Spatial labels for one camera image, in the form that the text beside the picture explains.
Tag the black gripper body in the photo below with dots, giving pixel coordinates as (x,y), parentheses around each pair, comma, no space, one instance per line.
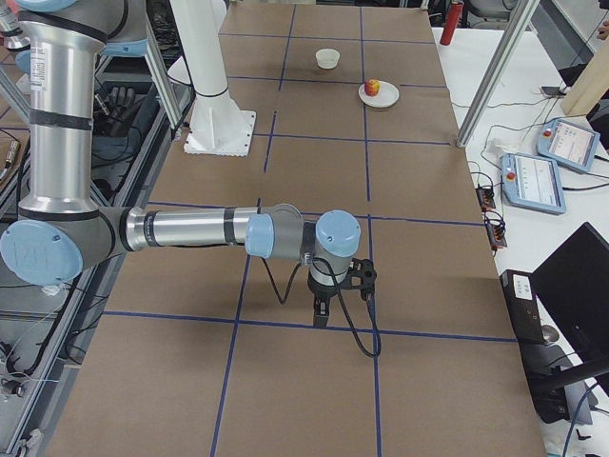
(319,291)

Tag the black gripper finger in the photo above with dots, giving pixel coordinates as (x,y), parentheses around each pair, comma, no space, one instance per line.
(325,313)
(318,315)

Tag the red yellow apple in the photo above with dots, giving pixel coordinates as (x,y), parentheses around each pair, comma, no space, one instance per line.
(372,87)

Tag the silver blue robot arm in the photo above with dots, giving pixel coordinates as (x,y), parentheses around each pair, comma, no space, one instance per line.
(60,231)

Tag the white plate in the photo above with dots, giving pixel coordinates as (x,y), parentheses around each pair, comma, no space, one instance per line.
(386,97)

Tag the white bowl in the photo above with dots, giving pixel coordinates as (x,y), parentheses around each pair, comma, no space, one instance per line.
(327,59)

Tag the red black circuit board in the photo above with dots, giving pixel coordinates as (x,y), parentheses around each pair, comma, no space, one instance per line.
(486,197)

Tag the near teach pendant tablet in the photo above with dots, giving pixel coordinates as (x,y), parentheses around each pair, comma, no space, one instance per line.
(532,182)

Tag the teach pendant tablet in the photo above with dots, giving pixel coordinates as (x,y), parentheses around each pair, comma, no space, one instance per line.
(571,145)
(532,182)

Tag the black desktop computer box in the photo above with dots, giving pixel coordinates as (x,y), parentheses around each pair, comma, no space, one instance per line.
(541,355)

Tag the black computer monitor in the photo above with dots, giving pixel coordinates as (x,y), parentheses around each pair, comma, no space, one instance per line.
(572,284)

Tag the far teach pendant tablet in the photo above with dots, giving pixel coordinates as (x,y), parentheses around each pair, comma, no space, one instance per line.
(571,145)

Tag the black smartphone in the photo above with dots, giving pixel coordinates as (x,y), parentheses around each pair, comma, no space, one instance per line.
(553,91)

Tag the red bottle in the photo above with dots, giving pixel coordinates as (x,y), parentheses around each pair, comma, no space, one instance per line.
(452,20)

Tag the wooden beam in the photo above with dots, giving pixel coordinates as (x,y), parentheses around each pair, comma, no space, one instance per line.
(590,86)

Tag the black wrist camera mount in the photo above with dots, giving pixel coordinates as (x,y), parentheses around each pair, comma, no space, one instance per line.
(361,276)

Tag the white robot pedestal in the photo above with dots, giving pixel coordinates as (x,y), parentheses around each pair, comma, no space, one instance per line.
(217,126)

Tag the aluminium frame post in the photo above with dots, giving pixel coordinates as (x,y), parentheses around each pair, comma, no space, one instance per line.
(510,38)

